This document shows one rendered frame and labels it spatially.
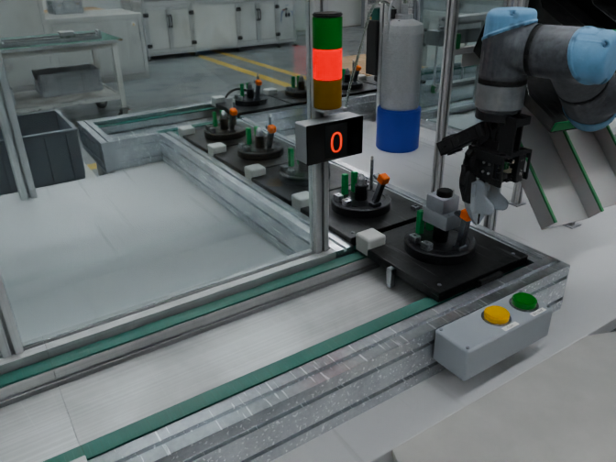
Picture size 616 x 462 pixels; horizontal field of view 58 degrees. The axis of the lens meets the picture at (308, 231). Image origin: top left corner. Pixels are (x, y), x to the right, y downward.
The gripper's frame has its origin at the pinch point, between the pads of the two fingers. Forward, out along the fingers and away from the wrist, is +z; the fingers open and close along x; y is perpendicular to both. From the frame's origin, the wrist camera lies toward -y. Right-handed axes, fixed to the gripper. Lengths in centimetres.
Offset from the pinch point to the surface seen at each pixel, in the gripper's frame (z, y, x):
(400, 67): -9, -83, 55
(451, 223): 2.9, -4.4, -0.9
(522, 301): 9.8, 14.2, -2.6
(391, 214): 9.9, -25.5, 3.0
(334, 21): -33.5, -17.0, -19.3
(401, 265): 9.9, -6.8, -10.9
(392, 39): -18, -85, 54
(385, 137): 16, -86, 53
